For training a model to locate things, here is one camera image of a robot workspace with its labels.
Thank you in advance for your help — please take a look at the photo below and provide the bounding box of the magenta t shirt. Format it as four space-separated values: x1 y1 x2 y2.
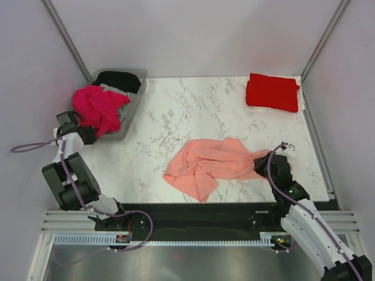
71 85 131 139

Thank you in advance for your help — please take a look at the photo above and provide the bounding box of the grey plastic bin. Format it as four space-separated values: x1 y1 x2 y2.
90 68 148 142

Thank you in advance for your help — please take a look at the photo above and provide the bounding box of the salmon pink t shirt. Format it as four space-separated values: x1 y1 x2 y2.
163 138 270 203

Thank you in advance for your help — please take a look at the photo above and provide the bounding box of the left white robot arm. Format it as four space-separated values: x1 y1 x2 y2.
42 111 129 230

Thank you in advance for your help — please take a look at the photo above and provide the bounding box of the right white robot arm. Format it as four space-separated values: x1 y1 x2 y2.
254 153 373 280

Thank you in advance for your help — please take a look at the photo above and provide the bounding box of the grey t shirt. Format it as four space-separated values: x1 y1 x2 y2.
101 83 140 121

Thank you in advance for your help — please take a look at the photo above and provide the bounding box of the folded white t shirt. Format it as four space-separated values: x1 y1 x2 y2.
251 74 307 114

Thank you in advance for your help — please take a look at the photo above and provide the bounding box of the black t shirt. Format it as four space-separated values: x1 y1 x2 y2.
91 71 141 93

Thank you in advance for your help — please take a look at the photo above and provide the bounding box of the folded red t shirt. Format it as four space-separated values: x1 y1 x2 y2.
245 73 301 114

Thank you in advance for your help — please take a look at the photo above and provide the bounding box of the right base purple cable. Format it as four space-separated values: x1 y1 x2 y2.
271 231 296 255

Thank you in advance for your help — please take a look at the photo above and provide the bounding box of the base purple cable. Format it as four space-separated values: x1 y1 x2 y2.
107 210 156 253
271 231 296 255

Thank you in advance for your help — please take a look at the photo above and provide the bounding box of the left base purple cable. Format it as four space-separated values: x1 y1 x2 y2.
107 210 156 253

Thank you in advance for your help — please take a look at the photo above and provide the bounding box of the left aluminium frame post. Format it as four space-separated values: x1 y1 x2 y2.
40 0 91 82

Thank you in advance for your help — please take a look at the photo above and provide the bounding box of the aluminium frame post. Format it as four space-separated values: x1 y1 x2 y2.
301 0 352 83
40 0 91 82

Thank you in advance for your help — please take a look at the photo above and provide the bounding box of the white slotted cable duct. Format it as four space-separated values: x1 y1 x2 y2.
52 231 294 247

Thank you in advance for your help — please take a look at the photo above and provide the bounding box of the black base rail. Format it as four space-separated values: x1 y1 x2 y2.
91 203 282 241

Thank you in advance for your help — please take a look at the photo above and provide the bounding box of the right aluminium frame post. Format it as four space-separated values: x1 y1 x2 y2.
301 0 352 83

